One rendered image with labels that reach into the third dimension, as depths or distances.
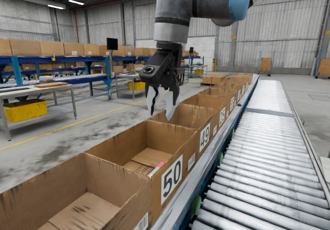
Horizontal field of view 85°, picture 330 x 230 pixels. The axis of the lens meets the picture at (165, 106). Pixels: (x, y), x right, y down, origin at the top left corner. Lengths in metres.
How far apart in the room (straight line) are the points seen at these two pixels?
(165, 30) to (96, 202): 0.60
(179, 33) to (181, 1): 0.07
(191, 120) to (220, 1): 0.94
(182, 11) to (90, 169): 0.58
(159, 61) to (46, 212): 0.57
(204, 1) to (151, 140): 0.74
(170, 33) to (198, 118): 0.88
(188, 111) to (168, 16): 0.89
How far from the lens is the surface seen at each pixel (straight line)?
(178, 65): 0.54
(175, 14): 0.47
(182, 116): 1.31
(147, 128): 0.99
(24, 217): 0.70
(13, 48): 5.15
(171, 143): 0.94
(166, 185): 0.65
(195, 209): 0.79
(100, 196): 0.76
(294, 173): 1.30
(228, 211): 0.92
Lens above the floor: 1.38
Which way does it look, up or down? 16 degrees down
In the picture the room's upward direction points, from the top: straight up
